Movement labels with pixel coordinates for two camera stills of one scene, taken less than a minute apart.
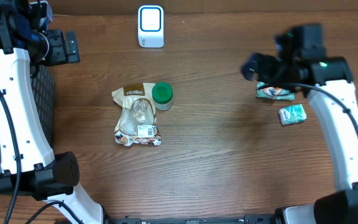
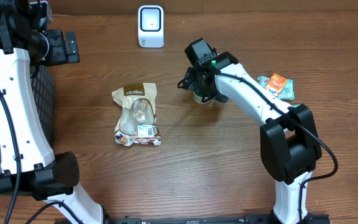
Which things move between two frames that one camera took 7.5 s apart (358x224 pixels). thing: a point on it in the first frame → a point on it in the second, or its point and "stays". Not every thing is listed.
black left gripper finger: x=71 y=47 stays
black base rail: x=249 y=219 stays
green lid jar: x=162 y=94 → x=198 y=98
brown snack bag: x=137 y=124 stays
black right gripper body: x=273 y=73 → x=197 y=86
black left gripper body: x=56 y=53 stays
